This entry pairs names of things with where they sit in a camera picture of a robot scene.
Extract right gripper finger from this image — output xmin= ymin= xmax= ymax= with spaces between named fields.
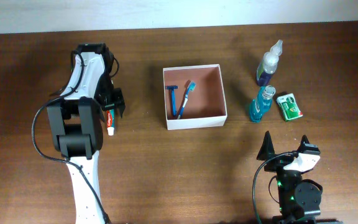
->
xmin=298 ymin=135 xmax=310 ymax=152
xmin=257 ymin=131 xmax=275 ymax=161

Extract green toothpaste tube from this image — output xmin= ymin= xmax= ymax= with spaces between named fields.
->
xmin=106 ymin=110 xmax=115 ymax=136

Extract blue mouthwash bottle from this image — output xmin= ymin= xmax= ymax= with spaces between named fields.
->
xmin=249 ymin=85 xmax=276 ymax=123

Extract blue disposable razor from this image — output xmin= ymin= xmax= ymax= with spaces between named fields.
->
xmin=165 ymin=85 xmax=178 ymax=117

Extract blue white toothbrush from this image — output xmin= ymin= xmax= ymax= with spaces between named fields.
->
xmin=177 ymin=81 xmax=196 ymax=119

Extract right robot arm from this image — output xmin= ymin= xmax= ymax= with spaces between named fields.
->
xmin=252 ymin=131 xmax=340 ymax=224

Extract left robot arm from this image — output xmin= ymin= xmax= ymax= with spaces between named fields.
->
xmin=46 ymin=43 xmax=126 ymax=223

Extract green soap packet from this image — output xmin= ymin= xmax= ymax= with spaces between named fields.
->
xmin=276 ymin=93 xmax=303 ymax=121

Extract white cardboard box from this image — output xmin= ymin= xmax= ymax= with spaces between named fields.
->
xmin=162 ymin=64 xmax=227 ymax=130

